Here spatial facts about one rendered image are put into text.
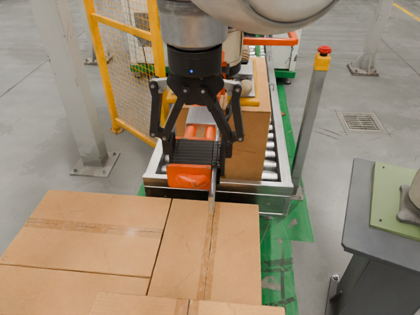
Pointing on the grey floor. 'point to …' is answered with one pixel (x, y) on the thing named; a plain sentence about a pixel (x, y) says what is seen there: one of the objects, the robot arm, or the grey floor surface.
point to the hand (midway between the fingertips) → (197, 158)
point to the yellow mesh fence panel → (107, 64)
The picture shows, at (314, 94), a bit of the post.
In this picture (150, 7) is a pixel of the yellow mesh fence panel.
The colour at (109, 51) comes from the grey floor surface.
